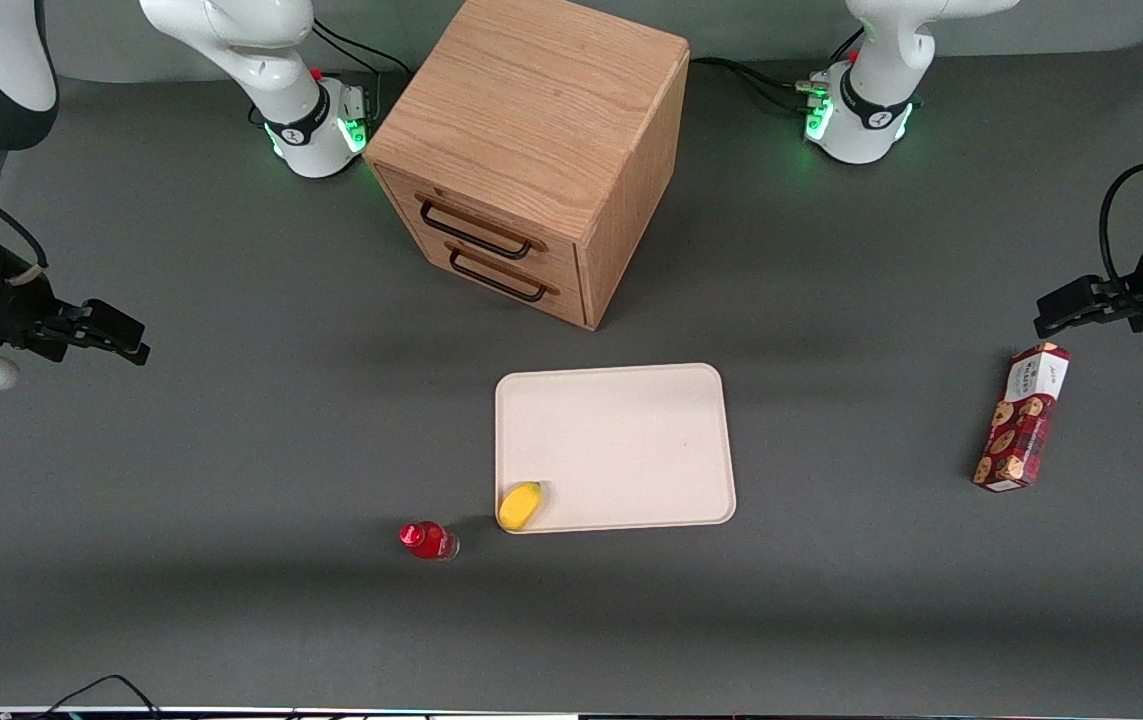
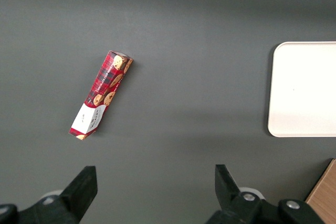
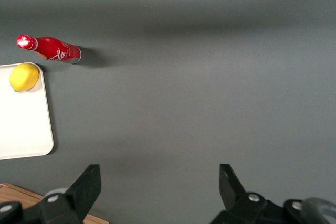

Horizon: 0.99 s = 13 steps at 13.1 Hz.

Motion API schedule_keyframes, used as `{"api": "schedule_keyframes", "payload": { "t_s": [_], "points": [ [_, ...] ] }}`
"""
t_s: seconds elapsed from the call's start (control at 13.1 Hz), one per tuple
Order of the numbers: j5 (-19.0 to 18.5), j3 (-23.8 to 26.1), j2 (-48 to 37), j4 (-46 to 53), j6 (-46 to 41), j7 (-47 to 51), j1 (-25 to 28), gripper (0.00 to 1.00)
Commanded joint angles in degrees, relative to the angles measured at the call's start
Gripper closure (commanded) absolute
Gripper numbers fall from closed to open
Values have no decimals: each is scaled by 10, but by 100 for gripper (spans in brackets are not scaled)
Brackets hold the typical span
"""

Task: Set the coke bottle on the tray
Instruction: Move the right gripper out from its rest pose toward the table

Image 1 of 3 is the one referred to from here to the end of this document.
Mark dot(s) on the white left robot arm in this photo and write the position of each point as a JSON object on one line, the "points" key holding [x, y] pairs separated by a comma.
{"points": [[871, 120]]}

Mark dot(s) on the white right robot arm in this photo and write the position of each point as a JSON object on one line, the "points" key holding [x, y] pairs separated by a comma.
{"points": [[261, 50]]}

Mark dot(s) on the yellow toy lemon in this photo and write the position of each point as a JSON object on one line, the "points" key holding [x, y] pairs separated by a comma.
{"points": [[519, 506]]}

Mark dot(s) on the red coke bottle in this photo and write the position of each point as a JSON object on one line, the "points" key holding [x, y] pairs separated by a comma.
{"points": [[426, 540]]}

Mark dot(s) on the beige plastic tray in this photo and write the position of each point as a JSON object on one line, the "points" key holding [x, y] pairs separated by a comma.
{"points": [[621, 440]]}

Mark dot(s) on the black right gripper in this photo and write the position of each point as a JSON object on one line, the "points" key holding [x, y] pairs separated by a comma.
{"points": [[13, 304]]}

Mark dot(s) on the wooden drawer cabinet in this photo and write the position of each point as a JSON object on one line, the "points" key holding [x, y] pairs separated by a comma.
{"points": [[531, 110]]}

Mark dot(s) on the red cookie box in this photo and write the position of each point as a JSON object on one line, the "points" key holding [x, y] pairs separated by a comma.
{"points": [[1021, 430]]}

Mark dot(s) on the wooden drawer front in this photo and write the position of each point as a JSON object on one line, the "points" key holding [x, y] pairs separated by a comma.
{"points": [[431, 250], [561, 262]]}

